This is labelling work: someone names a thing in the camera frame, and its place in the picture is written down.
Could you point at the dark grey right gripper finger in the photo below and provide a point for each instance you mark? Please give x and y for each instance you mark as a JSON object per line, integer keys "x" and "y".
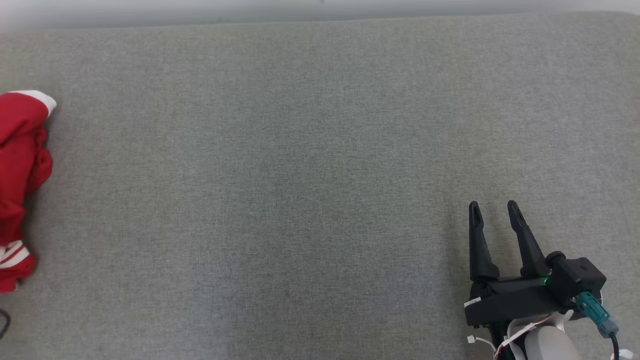
{"x": 529, "y": 250}
{"x": 481, "y": 250}

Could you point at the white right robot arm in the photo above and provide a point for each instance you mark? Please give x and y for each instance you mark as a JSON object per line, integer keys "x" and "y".
{"x": 547, "y": 345}

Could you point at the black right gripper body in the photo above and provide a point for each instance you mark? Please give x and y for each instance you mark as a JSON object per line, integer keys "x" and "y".
{"x": 515, "y": 297}

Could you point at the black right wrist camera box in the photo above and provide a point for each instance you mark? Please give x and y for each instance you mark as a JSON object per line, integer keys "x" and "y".
{"x": 577, "y": 277}

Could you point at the red shorts with white stripe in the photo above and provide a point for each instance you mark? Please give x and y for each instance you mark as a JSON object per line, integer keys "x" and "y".
{"x": 20, "y": 150}

